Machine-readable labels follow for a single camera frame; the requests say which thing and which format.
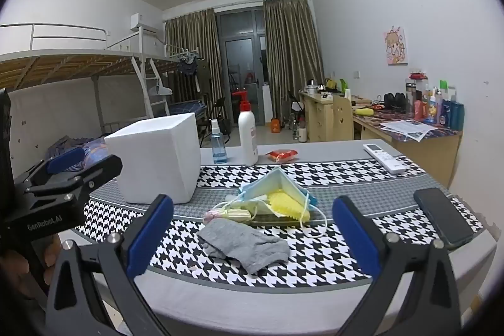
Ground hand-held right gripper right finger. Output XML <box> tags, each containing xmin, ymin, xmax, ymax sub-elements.
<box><xmin>332</xmin><ymin>195</ymin><xmax>461</xmax><ymax>336</ymax></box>

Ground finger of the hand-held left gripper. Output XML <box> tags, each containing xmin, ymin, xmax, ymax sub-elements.
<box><xmin>27</xmin><ymin>154</ymin><xmax>123</xmax><ymax>208</ymax></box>
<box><xmin>14</xmin><ymin>147</ymin><xmax>86</xmax><ymax>191</ymax></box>

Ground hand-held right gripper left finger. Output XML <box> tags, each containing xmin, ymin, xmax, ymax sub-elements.
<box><xmin>46</xmin><ymin>194</ymin><xmax>186</xmax><ymax>336</ymax></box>

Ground white foam box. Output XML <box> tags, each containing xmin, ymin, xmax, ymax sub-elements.
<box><xmin>104</xmin><ymin>112</ymin><xmax>201</xmax><ymax>205</ymax></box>

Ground yellow foam net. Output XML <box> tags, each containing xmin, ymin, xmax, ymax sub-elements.
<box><xmin>268</xmin><ymin>191</ymin><xmax>312</xmax><ymax>222</ymax></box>

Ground green pink tissue packet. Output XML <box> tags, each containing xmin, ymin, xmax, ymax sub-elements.
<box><xmin>203</xmin><ymin>200</ymin><xmax>261</xmax><ymax>224</ymax></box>

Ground grey sock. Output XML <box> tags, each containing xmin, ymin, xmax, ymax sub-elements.
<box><xmin>197</xmin><ymin>221</ymin><xmax>291</xmax><ymax>275</ymax></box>

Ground blue face mask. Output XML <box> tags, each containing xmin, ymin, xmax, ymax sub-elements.
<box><xmin>236</xmin><ymin>168</ymin><xmax>328</xmax><ymax>230</ymax></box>

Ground person's left hand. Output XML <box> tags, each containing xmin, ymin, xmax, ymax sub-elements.
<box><xmin>39</xmin><ymin>234</ymin><xmax>63</xmax><ymax>286</ymax></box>

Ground blue patterned bedding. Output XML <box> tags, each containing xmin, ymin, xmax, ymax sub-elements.
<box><xmin>45</xmin><ymin>137</ymin><xmax>108</xmax><ymax>165</ymax></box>

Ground houndstooth tablecloth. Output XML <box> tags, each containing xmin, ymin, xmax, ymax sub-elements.
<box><xmin>59</xmin><ymin>139</ymin><xmax>497</xmax><ymax>336</ymax></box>

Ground white remote control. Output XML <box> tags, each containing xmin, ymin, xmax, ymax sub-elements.
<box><xmin>363</xmin><ymin>143</ymin><xmax>407</xmax><ymax>174</ymax></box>

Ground black smartphone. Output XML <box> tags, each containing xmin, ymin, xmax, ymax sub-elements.
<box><xmin>413</xmin><ymin>187</ymin><xmax>475</xmax><ymax>246</ymax></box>

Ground white metal bunk bed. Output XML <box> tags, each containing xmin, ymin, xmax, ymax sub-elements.
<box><xmin>0</xmin><ymin>23</ymin><xmax>205</xmax><ymax>148</ymax></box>

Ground blue bunk mattress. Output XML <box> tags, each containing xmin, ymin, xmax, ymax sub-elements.
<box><xmin>169</xmin><ymin>99</ymin><xmax>206</xmax><ymax>117</ymax></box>

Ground wooden desk with patterned cover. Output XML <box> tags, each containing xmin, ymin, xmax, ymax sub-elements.
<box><xmin>352</xmin><ymin>110</ymin><xmax>462</xmax><ymax>188</ymax></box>

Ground red snack packet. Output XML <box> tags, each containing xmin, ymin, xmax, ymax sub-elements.
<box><xmin>266</xmin><ymin>148</ymin><xmax>299</xmax><ymax>162</ymax></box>

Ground clear blue spray bottle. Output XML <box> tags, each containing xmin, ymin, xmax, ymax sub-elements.
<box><xmin>210</xmin><ymin>119</ymin><xmax>229</xmax><ymax>164</ymax></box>

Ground wooden smiley chair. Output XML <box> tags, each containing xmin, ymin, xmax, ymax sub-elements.
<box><xmin>332</xmin><ymin>95</ymin><xmax>355</xmax><ymax>142</ymax></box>

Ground printed papers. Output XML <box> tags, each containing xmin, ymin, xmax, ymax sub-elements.
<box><xmin>380</xmin><ymin>119</ymin><xmax>438</xmax><ymax>142</ymax></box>

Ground light wooden cabinet desk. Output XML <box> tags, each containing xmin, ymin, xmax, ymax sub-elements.
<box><xmin>299</xmin><ymin>90</ymin><xmax>355</xmax><ymax>142</ymax></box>

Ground black folding chair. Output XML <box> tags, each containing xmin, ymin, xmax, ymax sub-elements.
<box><xmin>200</xmin><ymin>98</ymin><xmax>232</xmax><ymax>147</ymax></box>

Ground dark hanging clothes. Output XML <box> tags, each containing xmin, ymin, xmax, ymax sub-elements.
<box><xmin>177</xmin><ymin>53</ymin><xmax>200</xmax><ymax>77</ymax></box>

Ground white red-pump lotion bottle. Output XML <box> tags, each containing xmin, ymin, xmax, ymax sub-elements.
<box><xmin>232</xmin><ymin>91</ymin><xmax>259</xmax><ymax>166</ymax></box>

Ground white air conditioner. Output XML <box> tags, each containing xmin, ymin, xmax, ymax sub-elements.
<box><xmin>130</xmin><ymin>13</ymin><xmax>159</xmax><ymax>34</ymax></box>

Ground cluster of toiletry bottles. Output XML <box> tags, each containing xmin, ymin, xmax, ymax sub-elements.
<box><xmin>405</xmin><ymin>72</ymin><xmax>465</xmax><ymax>132</ymax></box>

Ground brown curtain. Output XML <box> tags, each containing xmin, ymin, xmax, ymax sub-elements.
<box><xmin>164</xmin><ymin>9</ymin><xmax>221</xmax><ymax>112</ymax></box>
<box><xmin>263</xmin><ymin>0</ymin><xmax>325</xmax><ymax>126</ymax></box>

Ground glass balcony door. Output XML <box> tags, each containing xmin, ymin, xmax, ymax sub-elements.
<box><xmin>216</xmin><ymin>7</ymin><xmax>273</xmax><ymax>126</ymax></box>

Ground cartoon wall poster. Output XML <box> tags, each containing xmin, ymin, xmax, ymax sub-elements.
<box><xmin>382</xmin><ymin>27</ymin><xmax>408</xmax><ymax>65</ymax></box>

